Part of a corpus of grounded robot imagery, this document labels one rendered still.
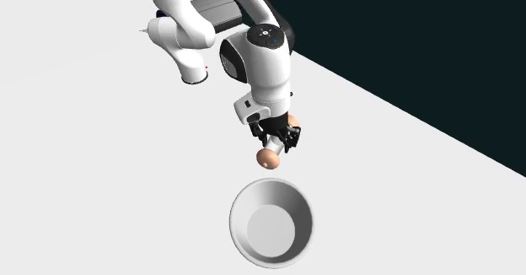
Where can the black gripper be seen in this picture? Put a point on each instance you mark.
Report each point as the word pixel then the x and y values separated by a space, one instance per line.
pixel 274 124

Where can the white rod with tan ends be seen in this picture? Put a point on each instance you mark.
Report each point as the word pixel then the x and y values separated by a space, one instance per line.
pixel 268 159

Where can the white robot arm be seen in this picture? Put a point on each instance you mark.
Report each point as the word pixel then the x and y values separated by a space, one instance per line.
pixel 267 72

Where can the white bowl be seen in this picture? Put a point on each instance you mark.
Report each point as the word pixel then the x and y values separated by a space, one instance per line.
pixel 271 231

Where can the grey box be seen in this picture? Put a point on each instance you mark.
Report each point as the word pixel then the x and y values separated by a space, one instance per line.
pixel 217 9

